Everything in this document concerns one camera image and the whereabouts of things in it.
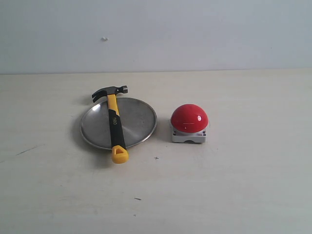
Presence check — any yellow black claw hammer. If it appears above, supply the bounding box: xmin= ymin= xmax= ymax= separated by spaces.
xmin=92 ymin=85 xmax=129 ymax=164

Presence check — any red dome push button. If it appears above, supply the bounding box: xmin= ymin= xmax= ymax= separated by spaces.
xmin=170 ymin=104 xmax=210 ymax=144

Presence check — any round stainless steel plate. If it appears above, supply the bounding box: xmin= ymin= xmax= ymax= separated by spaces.
xmin=80 ymin=97 xmax=157 ymax=150

